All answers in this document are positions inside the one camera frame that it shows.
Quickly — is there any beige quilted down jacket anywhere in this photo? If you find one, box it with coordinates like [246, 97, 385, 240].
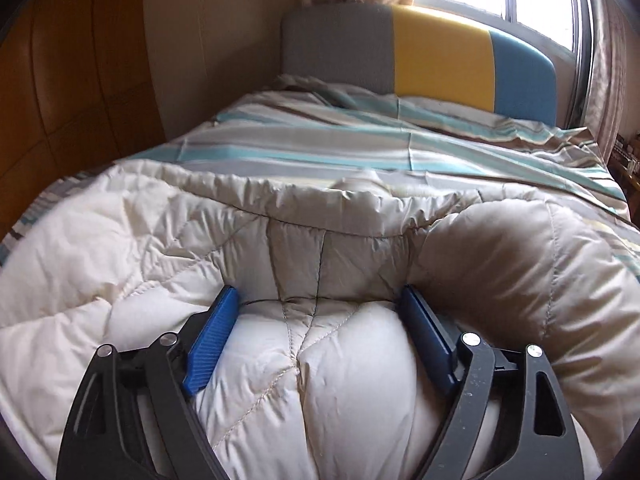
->
[0, 159, 640, 480]

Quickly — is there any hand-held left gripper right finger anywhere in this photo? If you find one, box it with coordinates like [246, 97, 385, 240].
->
[399, 284, 587, 480]

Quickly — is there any grey yellow blue headboard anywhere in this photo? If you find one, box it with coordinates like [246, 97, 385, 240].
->
[280, 4, 558, 126]

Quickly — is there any wooden wardrobe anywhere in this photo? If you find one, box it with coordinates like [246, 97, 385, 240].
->
[0, 0, 168, 241]

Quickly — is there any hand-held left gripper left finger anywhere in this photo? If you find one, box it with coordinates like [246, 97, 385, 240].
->
[56, 284, 242, 480]

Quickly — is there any cluttered wooden side table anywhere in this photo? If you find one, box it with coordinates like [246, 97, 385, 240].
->
[616, 130, 640, 181]

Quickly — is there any striped bed sheet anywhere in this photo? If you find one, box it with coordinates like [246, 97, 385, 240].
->
[0, 73, 632, 261]

